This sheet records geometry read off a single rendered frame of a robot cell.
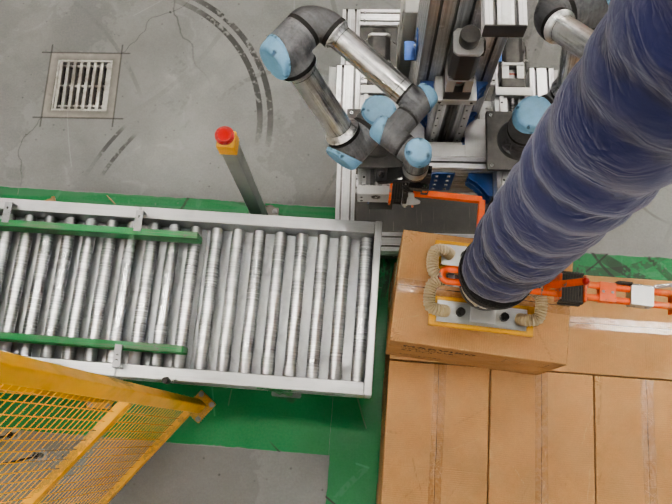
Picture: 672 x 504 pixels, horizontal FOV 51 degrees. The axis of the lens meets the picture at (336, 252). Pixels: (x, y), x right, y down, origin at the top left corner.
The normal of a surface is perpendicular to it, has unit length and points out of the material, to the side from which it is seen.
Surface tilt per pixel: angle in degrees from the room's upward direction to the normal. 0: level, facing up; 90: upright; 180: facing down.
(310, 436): 0
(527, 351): 0
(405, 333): 0
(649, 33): 79
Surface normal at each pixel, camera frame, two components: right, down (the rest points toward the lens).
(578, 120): -0.93, 0.23
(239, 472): -0.04, -0.25
